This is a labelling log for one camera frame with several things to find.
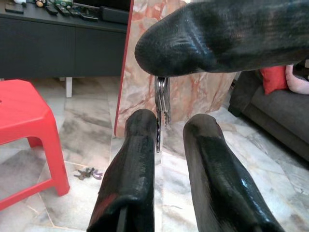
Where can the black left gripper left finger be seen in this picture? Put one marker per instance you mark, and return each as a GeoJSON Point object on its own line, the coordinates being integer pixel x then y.
{"type": "Point", "coordinates": [130, 169]}

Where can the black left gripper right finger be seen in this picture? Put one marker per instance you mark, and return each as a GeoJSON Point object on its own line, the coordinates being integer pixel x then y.
{"type": "Point", "coordinates": [217, 181]}

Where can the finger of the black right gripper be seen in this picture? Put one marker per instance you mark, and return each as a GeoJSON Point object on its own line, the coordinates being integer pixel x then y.
{"type": "Point", "coordinates": [217, 36]}

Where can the key bunch with purple tag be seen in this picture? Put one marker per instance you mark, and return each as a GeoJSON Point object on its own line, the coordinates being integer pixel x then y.
{"type": "Point", "coordinates": [84, 173]}

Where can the marble board with red edge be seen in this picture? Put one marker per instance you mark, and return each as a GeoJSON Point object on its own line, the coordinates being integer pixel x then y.
{"type": "Point", "coordinates": [198, 96]}

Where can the red cushion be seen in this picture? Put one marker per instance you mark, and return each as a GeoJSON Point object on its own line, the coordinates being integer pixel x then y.
{"type": "Point", "coordinates": [274, 79]}

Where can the grey fabric sofa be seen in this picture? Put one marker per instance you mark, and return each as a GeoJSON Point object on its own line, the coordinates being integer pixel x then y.
{"type": "Point", "coordinates": [277, 113]}

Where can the pink cushion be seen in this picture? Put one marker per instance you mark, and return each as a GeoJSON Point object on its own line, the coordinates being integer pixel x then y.
{"type": "Point", "coordinates": [298, 85]}

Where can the white console leg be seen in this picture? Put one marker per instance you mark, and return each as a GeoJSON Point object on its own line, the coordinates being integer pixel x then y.
{"type": "Point", "coordinates": [69, 87]}

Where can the black tray box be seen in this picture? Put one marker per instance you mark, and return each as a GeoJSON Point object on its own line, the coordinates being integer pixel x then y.
{"type": "Point", "coordinates": [113, 15]}

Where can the black television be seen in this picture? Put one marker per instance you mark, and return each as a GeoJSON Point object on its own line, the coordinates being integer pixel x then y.
{"type": "Point", "coordinates": [103, 3]}

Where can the red plastic stool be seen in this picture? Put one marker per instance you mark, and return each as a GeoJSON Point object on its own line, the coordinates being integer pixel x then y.
{"type": "Point", "coordinates": [21, 116]}

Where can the black low console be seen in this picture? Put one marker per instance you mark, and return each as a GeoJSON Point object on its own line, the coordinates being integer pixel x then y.
{"type": "Point", "coordinates": [48, 48]}

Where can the black yellow toy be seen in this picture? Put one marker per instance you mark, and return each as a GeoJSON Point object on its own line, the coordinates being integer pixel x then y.
{"type": "Point", "coordinates": [40, 3]}

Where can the white toy car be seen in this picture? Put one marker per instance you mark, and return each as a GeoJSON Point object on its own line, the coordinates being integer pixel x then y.
{"type": "Point", "coordinates": [19, 1]}

